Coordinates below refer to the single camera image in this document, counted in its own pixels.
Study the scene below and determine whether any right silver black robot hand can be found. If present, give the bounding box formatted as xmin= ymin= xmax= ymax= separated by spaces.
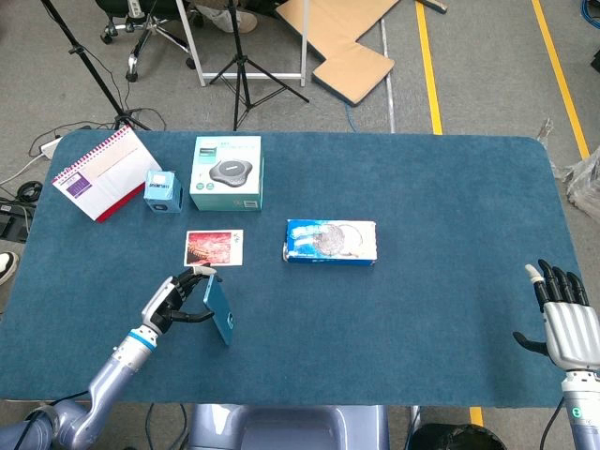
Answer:
xmin=512 ymin=259 xmax=600 ymax=374

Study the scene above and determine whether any black foot pedal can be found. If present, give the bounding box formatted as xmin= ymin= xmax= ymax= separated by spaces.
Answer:
xmin=0 ymin=199 xmax=37 ymax=244

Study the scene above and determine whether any seated person in black jacket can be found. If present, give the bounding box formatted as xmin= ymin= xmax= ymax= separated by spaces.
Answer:
xmin=194 ymin=0 xmax=259 ymax=34

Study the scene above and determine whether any lavender robot torso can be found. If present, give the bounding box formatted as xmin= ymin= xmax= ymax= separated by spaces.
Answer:
xmin=187 ymin=403 xmax=391 ymax=450

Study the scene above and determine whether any red photo postcard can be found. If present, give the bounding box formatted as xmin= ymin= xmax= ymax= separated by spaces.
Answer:
xmin=183 ymin=229 xmax=246 ymax=268

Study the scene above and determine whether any spiral desk calendar red base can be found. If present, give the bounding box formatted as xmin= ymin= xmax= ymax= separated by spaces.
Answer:
xmin=51 ymin=125 xmax=163 ymax=224

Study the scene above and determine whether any white power strip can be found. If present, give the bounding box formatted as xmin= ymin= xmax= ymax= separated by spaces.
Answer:
xmin=40 ymin=135 xmax=65 ymax=158

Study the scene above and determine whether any black bin with bag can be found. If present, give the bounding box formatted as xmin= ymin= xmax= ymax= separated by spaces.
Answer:
xmin=412 ymin=423 xmax=510 ymax=450

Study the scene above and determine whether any white and black shoe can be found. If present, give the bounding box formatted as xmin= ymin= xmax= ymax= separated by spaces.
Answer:
xmin=0 ymin=251 xmax=21 ymax=287

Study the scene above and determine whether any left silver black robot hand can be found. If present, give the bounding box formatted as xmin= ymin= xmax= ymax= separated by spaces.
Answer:
xmin=140 ymin=262 xmax=221 ymax=337

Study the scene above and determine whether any black smartphone with blue back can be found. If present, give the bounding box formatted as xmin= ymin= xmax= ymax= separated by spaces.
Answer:
xmin=202 ymin=274 xmax=235 ymax=348

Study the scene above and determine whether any flattened brown cardboard sheet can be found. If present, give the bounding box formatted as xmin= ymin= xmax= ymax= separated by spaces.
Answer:
xmin=275 ymin=0 xmax=402 ymax=107

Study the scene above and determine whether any clear plastic wrap pile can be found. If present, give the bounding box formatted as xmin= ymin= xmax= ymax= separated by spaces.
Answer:
xmin=536 ymin=119 xmax=600 ymax=221

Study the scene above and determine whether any teal speakerphone box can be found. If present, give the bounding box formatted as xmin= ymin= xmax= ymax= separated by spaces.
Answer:
xmin=188 ymin=135 xmax=265 ymax=213

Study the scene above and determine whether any small light blue speaker box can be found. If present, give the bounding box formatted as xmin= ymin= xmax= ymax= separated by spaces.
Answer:
xmin=142 ymin=169 xmax=184 ymax=215

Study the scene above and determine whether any black camera tripod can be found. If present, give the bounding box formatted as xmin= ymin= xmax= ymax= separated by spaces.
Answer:
xmin=208 ymin=0 xmax=310 ymax=132

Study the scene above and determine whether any black light stand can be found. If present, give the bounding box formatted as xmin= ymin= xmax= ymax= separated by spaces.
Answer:
xmin=39 ymin=0 xmax=154 ymax=132

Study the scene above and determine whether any black office chair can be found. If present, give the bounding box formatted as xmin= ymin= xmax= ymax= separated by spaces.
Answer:
xmin=96 ymin=0 xmax=205 ymax=83

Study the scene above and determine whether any white desk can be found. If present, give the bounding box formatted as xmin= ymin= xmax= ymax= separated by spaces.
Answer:
xmin=175 ymin=0 xmax=310 ymax=88

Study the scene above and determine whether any blue Oreo cookie box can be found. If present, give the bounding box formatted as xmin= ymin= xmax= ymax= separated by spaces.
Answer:
xmin=281 ymin=218 xmax=379 ymax=267

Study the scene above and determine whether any blue table cloth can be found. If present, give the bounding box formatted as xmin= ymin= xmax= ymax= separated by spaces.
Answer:
xmin=0 ymin=129 xmax=584 ymax=408

